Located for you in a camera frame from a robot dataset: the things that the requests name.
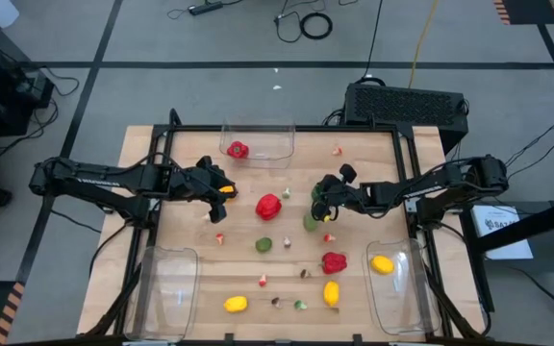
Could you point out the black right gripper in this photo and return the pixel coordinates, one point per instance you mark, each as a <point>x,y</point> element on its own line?
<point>351,197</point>

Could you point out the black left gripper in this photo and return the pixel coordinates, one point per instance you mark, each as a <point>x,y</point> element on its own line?
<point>190,182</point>

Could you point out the green lime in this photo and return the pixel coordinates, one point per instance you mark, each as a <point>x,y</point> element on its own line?
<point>263,245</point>
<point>309,223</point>

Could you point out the green cap mushroom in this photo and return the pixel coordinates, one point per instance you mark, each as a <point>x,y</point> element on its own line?
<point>286,193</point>
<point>300,304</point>

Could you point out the small red bell pepper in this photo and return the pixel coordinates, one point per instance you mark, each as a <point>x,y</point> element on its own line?
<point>237,150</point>

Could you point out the brown cap mushroom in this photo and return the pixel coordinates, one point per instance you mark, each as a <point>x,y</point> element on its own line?
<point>304,274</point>
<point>275,302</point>

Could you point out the yellow lemon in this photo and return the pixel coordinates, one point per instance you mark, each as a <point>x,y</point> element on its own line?
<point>235,304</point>
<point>382,264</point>
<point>331,293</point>

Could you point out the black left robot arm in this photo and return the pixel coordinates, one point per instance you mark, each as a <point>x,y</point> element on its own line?
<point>89,175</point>

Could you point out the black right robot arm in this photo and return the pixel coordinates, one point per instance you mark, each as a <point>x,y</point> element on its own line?
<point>450,182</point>

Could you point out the clear plastic bin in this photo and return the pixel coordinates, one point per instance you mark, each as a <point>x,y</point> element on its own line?
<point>166,293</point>
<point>277,149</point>
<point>402,303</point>

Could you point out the silver mounting plate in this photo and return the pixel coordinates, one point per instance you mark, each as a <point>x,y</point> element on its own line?
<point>410,204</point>

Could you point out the black computer case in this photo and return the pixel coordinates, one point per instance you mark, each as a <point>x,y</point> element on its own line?
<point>402,108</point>

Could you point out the white printed sign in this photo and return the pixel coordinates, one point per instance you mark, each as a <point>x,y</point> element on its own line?
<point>503,230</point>

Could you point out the black power strip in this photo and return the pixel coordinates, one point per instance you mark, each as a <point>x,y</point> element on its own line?
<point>206,7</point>

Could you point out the black side stand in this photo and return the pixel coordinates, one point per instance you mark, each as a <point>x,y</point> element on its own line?
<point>532,223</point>

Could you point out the black equipment cart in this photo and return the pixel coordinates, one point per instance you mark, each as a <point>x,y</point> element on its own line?
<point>3,91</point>

